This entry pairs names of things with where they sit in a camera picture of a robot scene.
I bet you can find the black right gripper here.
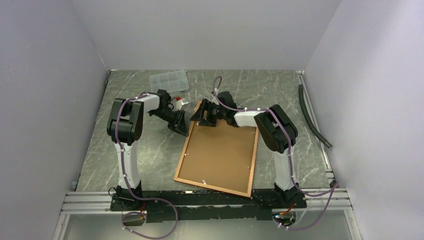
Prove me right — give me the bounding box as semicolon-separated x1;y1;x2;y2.
189;99;227;128

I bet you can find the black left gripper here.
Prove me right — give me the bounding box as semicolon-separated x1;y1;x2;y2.
150;107;189;137

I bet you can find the wooden picture frame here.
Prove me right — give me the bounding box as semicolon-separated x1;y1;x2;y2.
173;100;260;199

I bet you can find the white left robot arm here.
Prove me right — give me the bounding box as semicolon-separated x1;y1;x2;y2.
106;89;189;210

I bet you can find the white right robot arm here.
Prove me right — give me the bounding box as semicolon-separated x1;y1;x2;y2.
190;91;299;208

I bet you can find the clear plastic organizer box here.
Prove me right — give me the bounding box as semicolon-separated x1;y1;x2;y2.
149;70;189;93

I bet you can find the black foam tube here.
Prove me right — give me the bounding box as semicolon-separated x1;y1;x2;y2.
298;84;333;149

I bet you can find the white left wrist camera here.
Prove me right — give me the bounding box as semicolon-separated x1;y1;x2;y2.
174;96;190;111

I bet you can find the aluminium extrusion rail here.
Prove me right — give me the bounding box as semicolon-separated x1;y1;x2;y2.
60;187;362;240

